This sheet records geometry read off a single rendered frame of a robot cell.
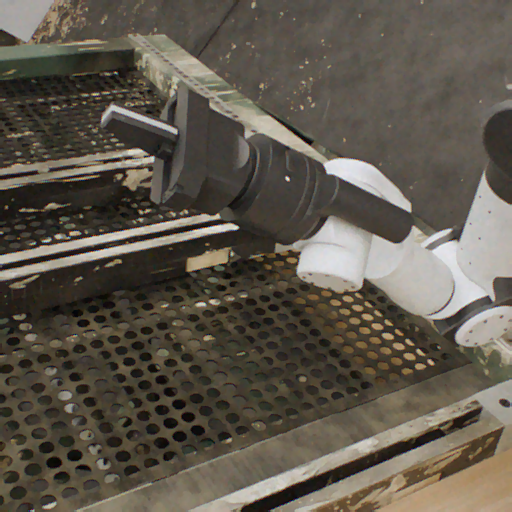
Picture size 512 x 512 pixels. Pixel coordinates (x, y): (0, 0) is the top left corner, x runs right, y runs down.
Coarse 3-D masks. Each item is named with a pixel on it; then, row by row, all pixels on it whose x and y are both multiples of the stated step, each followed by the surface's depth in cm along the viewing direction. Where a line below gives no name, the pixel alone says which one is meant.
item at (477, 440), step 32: (448, 416) 102; (480, 416) 106; (352, 448) 96; (384, 448) 97; (416, 448) 100; (448, 448) 98; (480, 448) 102; (288, 480) 91; (320, 480) 92; (352, 480) 92; (384, 480) 93; (416, 480) 97
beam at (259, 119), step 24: (168, 48) 206; (144, 72) 202; (168, 72) 192; (192, 72) 194; (240, 96) 186; (264, 120) 176; (288, 144) 168; (384, 312) 140; (432, 360) 132; (480, 360) 122; (504, 360) 118
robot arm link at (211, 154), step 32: (192, 96) 72; (192, 128) 70; (224, 128) 73; (160, 160) 72; (192, 160) 68; (224, 160) 71; (256, 160) 73; (288, 160) 73; (160, 192) 69; (192, 192) 68; (224, 192) 70; (256, 192) 72; (288, 192) 73; (256, 224) 74
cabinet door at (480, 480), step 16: (480, 464) 104; (496, 464) 104; (448, 480) 101; (464, 480) 101; (480, 480) 101; (496, 480) 102; (416, 496) 98; (432, 496) 98; (448, 496) 99; (464, 496) 99; (480, 496) 99; (496, 496) 99
